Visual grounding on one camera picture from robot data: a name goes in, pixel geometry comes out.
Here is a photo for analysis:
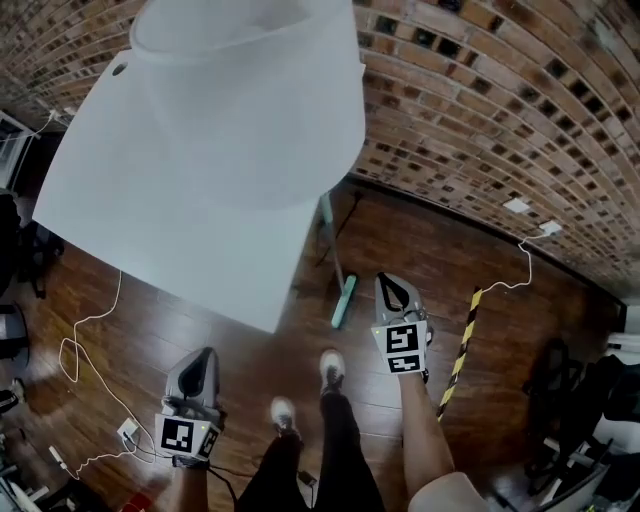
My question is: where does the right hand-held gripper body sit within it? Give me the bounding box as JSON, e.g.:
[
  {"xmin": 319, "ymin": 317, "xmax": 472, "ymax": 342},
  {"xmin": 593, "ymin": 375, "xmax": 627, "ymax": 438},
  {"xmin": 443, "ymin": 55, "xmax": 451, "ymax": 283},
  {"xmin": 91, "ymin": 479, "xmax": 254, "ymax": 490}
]
[{"xmin": 370, "ymin": 298, "xmax": 434, "ymax": 385}]

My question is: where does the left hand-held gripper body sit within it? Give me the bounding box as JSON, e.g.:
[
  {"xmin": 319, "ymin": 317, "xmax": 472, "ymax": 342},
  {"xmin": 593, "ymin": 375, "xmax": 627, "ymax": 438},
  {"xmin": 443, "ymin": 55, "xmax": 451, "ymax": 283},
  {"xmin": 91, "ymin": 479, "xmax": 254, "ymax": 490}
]
[{"xmin": 154, "ymin": 393, "xmax": 227, "ymax": 462}]

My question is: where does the teal green broom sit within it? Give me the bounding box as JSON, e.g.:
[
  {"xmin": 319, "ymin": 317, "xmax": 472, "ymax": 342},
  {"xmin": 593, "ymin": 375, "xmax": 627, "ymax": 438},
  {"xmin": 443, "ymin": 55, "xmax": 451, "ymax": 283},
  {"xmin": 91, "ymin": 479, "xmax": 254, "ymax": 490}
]
[{"xmin": 319, "ymin": 192, "xmax": 359, "ymax": 330}]

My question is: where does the person's left forearm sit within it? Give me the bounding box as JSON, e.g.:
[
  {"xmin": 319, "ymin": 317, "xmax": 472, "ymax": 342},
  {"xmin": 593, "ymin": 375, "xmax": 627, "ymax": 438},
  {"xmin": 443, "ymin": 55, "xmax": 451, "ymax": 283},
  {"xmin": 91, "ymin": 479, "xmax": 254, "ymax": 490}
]
[{"xmin": 172, "ymin": 455, "xmax": 212, "ymax": 512}]

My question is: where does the person's right forearm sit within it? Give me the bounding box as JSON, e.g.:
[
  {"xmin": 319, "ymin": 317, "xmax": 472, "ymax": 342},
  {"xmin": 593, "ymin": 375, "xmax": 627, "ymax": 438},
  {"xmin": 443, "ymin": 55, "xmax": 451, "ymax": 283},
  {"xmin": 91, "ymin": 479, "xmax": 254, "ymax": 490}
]
[{"xmin": 398, "ymin": 373, "xmax": 457, "ymax": 501}]

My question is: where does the wooden floor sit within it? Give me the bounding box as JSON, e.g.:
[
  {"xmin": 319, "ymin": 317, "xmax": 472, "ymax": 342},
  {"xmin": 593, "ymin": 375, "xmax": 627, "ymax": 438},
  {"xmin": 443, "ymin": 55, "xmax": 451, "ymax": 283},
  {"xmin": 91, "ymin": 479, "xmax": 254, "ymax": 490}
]
[{"xmin": 0, "ymin": 179, "xmax": 626, "ymax": 512}]

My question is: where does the yellow black striped pole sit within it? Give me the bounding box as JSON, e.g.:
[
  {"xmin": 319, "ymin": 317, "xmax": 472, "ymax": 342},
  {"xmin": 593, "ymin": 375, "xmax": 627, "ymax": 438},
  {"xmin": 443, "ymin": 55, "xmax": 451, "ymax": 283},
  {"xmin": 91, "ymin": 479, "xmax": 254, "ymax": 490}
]
[{"xmin": 436, "ymin": 285, "xmax": 484, "ymax": 422}]

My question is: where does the person's right white shoe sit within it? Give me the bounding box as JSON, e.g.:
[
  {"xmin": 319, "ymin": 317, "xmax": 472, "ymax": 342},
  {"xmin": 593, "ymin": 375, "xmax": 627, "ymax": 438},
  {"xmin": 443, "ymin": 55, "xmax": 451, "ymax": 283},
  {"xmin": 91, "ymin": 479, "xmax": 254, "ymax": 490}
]
[{"xmin": 318, "ymin": 349, "xmax": 347, "ymax": 397}]

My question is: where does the person's white shoe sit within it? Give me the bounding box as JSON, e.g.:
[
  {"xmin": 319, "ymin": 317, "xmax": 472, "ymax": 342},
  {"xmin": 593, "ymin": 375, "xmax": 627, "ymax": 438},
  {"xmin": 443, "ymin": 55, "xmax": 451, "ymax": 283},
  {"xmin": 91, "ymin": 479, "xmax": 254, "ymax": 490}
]
[
  {"xmin": 318, "ymin": 349, "xmax": 347, "ymax": 397},
  {"xmin": 269, "ymin": 396, "xmax": 302, "ymax": 437}
]

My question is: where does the person's left white shoe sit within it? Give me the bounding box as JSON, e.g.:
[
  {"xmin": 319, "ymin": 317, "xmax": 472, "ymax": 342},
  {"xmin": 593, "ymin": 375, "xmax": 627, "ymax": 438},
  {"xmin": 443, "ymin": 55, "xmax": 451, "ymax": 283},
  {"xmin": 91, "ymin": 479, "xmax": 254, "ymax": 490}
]
[{"xmin": 269, "ymin": 396, "xmax": 302, "ymax": 437}]

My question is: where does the red flat object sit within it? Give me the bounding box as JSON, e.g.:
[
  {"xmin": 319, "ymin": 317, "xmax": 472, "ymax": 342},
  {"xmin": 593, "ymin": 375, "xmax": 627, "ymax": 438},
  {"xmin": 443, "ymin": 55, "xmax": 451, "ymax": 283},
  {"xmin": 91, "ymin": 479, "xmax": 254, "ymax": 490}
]
[{"xmin": 121, "ymin": 491, "xmax": 157, "ymax": 512}]

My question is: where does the person's left leg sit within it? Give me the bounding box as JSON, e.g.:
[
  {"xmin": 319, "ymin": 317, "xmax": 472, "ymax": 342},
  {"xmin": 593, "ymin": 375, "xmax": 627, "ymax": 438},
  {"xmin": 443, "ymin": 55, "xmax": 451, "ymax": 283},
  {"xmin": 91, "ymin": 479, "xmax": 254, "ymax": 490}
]
[{"xmin": 238, "ymin": 433, "xmax": 317, "ymax": 512}]

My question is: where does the person's leg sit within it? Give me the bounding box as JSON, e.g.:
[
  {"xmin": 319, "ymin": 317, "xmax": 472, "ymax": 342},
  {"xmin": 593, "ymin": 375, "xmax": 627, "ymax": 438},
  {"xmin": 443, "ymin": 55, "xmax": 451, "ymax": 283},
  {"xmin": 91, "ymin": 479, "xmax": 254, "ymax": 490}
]
[
  {"xmin": 316, "ymin": 391, "xmax": 387, "ymax": 512},
  {"xmin": 238, "ymin": 433, "xmax": 317, "ymax": 512}
]

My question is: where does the person's right leg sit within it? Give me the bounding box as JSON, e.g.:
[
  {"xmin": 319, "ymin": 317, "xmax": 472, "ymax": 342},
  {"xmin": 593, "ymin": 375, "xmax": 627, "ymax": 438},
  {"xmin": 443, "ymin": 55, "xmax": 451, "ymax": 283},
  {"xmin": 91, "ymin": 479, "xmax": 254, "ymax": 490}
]
[{"xmin": 316, "ymin": 391, "xmax": 387, "ymax": 512}]

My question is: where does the beige short sleeve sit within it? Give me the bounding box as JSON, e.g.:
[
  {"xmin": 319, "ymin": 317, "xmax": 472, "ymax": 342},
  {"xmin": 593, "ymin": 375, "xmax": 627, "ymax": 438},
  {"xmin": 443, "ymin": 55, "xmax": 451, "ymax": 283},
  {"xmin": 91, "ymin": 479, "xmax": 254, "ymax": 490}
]
[{"xmin": 408, "ymin": 471, "xmax": 502, "ymax": 512}]

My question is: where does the black round stool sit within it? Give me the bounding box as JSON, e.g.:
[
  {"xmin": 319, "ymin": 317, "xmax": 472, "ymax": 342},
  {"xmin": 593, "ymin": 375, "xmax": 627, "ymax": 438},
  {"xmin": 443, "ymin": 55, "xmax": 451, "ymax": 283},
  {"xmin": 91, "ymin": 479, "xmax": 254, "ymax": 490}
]
[{"xmin": 0, "ymin": 301, "xmax": 31, "ymax": 362}]

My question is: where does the black office chair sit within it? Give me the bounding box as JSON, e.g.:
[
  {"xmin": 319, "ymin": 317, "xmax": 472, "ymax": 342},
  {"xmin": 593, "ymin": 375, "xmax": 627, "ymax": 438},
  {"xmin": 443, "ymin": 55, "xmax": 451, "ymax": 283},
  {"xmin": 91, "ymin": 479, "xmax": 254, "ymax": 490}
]
[{"xmin": 521, "ymin": 337, "xmax": 640, "ymax": 494}]

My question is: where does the large white table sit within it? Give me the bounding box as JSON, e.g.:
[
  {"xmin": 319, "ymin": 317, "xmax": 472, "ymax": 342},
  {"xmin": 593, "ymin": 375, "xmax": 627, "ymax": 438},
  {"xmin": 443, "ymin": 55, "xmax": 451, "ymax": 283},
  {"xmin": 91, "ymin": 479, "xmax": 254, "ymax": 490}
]
[{"xmin": 32, "ymin": 0, "xmax": 369, "ymax": 335}]

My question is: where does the white metal shelf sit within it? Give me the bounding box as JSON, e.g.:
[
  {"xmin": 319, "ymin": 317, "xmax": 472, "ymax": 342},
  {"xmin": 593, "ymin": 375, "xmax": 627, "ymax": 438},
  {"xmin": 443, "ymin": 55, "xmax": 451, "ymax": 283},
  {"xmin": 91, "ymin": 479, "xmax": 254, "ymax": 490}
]
[{"xmin": 0, "ymin": 109, "xmax": 42, "ymax": 189}]

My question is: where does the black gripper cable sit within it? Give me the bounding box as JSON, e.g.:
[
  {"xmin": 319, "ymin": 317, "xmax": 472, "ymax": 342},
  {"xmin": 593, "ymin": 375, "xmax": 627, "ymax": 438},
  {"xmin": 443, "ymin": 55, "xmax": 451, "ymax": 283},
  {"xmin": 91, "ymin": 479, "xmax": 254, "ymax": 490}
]
[{"xmin": 206, "ymin": 464, "xmax": 242, "ymax": 512}]

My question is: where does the long white floor cable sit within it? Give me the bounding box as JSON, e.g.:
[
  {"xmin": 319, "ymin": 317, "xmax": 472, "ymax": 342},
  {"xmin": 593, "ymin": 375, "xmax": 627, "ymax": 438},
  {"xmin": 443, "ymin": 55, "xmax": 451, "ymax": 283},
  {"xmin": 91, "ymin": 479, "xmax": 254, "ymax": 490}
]
[{"xmin": 58, "ymin": 269, "xmax": 157, "ymax": 481}]

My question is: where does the thin black cable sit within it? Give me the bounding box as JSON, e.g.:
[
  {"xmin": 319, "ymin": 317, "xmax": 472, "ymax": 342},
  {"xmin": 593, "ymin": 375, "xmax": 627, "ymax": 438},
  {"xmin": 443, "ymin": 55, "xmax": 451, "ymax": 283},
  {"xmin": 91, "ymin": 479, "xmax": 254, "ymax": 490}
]
[{"xmin": 313, "ymin": 188, "xmax": 365, "ymax": 269}]

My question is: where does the white cable from wall socket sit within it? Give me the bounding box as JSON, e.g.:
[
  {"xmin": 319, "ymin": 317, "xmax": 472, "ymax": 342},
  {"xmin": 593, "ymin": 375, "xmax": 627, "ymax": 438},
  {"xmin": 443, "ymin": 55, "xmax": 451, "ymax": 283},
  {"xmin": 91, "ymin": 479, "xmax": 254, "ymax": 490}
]
[{"xmin": 480, "ymin": 233, "xmax": 551, "ymax": 297}]

